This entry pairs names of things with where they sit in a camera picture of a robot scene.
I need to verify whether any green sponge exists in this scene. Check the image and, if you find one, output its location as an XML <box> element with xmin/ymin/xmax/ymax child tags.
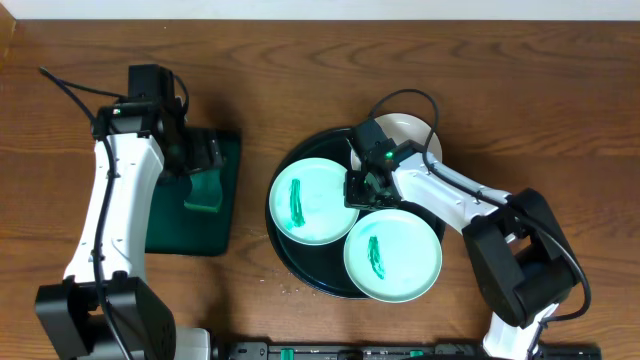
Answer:
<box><xmin>184</xmin><ymin>169</ymin><xmax>223</xmax><ymax>213</ymax></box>

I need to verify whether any white plate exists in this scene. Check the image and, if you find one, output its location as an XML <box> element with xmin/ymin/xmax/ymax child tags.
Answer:
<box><xmin>350</xmin><ymin>113</ymin><xmax>443</xmax><ymax>170</ymax></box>

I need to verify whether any mint green plate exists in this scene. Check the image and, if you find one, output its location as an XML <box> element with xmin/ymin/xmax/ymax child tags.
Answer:
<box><xmin>267</xmin><ymin>157</ymin><xmax>359</xmax><ymax>246</ymax></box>
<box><xmin>343</xmin><ymin>209</ymin><xmax>442</xmax><ymax>303</ymax></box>

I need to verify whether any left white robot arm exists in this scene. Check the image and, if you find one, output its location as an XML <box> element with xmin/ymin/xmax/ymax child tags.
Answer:
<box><xmin>35</xmin><ymin>99</ymin><xmax>230</xmax><ymax>359</ymax></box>

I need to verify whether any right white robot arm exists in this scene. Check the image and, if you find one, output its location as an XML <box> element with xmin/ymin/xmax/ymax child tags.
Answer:
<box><xmin>345</xmin><ymin>140</ymin><xmax>591</xmax><ymax>359</ymax></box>

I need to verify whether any dark green rectangular tray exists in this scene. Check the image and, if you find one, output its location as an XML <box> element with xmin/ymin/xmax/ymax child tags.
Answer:
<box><xmin>145</xmin><ymin>130</ymin><xmax>241</xmax><ymax>257</ymax></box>

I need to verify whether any round black tray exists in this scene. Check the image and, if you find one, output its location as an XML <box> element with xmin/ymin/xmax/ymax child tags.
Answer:
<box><xmin>264</xmin><ymin>126</ymin><xmax>447</xmax><ymax>300</ymax></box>

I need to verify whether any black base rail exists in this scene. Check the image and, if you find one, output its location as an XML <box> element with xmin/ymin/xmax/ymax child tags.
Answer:
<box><xmin>211</xmin><ymin>341</ymin><xmax>603</xmax><ymax>360</ymax></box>

